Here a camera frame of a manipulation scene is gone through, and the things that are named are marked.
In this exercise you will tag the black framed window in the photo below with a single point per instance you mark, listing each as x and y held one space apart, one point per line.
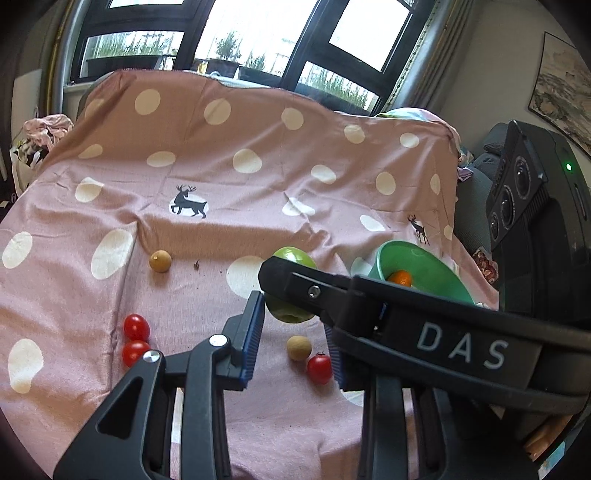
304 41

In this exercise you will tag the green plastic bowl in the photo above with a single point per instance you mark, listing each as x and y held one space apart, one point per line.
434 277

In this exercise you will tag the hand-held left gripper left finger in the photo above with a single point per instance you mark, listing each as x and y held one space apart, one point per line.
249 341

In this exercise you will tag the potted plant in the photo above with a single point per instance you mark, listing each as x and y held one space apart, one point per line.
224 67

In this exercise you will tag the grey sofa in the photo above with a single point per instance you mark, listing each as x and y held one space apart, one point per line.
475 184

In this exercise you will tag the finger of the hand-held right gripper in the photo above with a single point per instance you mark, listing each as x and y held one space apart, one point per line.
295 284
382 314

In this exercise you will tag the grey curtain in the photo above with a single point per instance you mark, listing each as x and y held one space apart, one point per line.
69 46
438 60

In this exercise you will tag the black planter box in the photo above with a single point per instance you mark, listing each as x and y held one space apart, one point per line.
332 97
124 62
261 76

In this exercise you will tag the white panel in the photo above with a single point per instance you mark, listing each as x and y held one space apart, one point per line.
25 97

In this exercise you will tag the tan longan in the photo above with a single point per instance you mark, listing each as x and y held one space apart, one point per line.
160 261
298 348

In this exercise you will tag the pink crumpled clothes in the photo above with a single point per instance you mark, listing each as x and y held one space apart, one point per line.
46 127

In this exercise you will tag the small orange kumquat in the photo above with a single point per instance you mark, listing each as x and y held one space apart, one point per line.
399 278

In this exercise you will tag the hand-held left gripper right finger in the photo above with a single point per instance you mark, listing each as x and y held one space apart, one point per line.
333 360

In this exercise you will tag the purple cloth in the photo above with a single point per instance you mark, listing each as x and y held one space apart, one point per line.
464 170

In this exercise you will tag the pink polka dot deer cloth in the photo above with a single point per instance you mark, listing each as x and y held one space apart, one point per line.
277 194

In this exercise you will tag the large green fruit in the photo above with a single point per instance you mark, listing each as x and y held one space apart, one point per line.
291 256

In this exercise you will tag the red cherry tomato with stem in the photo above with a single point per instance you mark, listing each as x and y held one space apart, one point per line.
319 369

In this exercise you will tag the landscape wall painting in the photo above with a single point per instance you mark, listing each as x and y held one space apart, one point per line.
563 83

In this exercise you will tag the red floral packet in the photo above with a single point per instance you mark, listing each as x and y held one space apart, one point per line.
487 265

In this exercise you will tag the pile of clothes left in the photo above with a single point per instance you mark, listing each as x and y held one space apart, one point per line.
25 161

